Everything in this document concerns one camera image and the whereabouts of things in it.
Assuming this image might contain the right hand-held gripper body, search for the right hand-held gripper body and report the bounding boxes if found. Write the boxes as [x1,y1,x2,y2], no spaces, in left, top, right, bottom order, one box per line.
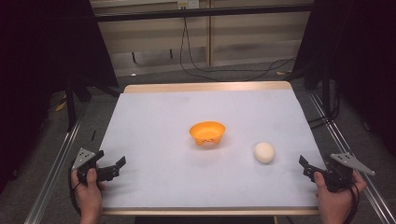
[323,151,376,193]

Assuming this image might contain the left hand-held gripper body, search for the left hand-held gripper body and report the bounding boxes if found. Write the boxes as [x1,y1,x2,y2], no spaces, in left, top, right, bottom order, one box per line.
[71,147,101,185]

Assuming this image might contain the white round ball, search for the white round ball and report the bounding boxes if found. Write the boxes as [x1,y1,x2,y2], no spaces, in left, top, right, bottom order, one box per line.
[253,141,276,164]

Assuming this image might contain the orange plastic bowl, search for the orange plastic bowl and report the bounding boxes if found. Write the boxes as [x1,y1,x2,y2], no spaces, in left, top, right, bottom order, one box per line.
[189,120,227,147]

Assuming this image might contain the person's left hand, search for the person's left hand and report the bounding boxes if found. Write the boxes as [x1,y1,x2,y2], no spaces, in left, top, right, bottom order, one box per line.
[70,167,106,222]

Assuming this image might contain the person's right hand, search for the person's right hand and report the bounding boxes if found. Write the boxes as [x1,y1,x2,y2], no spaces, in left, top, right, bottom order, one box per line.
[313,170,369,224]

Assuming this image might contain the black metal stand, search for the black metal stand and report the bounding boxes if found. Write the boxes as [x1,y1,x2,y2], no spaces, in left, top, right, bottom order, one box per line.
[306,55,342,129]
[64,74,93,133]

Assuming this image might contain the white table mat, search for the white table mat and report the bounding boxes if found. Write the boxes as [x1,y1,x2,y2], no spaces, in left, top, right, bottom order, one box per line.
[98,89,327,209]

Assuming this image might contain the black curtain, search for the black curtain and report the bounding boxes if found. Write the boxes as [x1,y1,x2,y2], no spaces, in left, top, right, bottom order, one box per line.
[0,0,120,194]
[292,0,396,157]

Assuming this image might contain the black horizontal bar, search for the black horizontal bar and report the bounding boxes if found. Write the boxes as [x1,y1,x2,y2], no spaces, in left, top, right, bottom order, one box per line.
[92,3,314,22]

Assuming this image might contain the aluminium rail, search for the aluminium rail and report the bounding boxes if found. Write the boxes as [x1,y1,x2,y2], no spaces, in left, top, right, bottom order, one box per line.
[307,91,396,224]
[23,106,90,224]

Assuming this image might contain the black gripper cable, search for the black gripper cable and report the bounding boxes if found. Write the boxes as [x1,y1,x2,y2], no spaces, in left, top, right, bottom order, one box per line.
[345,182,361,224]
[67,160,82,217]

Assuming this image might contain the black wall cable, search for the black wall cable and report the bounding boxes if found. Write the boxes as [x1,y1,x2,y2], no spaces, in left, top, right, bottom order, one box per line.
[178,16,297,83]

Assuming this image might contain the white wall socket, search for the white wall socket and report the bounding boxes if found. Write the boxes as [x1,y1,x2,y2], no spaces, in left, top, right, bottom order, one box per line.
[177,0,200,9]

